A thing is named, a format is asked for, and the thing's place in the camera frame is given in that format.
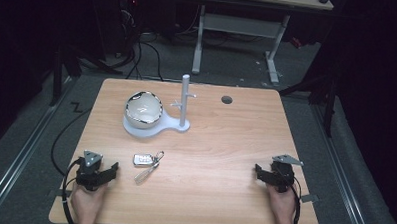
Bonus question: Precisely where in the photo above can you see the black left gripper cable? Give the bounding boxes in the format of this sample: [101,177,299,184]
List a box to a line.
[48,107,92,224]

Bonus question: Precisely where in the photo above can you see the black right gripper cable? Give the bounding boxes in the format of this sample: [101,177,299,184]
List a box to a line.
[284,173,302,224]

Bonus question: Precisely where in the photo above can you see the dark computer tower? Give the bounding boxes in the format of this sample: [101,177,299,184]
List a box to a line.
[115,0,143,59]

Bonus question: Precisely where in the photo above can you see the person's right hand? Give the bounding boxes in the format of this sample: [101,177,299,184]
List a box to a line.
[265,182,299,224]

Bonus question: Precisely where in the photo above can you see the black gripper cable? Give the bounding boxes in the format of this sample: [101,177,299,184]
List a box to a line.
[284,173,302,224]
[48,107,92,224]

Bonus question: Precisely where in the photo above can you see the grey table edge bracket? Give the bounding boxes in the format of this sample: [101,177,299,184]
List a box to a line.
[46,188,74,200]
[299,194,321,204]

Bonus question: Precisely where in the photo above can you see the silver key fob with ring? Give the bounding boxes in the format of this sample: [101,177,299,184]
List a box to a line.
[131,149,165,187]

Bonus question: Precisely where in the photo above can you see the white stand with pegs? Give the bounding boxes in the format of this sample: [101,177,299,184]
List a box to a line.
[122,71,199,140]

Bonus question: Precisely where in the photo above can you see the white bowl with chrome rim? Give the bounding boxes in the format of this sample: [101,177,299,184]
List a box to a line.
[123,90,164,131]

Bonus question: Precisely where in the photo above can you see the metal floor rail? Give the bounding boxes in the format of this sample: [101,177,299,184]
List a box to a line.
[306,104,377,224]
[0,74,74,224]

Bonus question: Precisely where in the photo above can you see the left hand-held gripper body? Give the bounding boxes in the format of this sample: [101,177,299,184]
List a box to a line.
[75,150,110,193]

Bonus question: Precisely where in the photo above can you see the black floor cables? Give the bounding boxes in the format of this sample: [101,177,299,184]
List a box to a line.
[116,2,204,84]

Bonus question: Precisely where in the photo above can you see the person's left hand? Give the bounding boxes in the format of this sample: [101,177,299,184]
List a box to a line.
[70,182,109,224]

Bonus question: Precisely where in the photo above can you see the white-framed wooden desk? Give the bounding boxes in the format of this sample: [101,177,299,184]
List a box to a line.
[191,0,334,88]

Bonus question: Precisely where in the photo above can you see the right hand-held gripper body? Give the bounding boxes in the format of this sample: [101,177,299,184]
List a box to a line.
[267,153,305,195]

